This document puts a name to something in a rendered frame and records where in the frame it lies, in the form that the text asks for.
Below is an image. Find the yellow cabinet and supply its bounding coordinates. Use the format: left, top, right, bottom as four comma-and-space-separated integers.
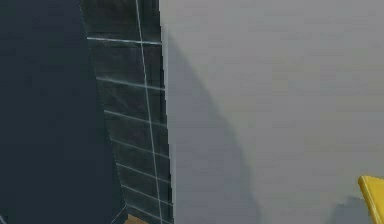
357, 175, 384, 224

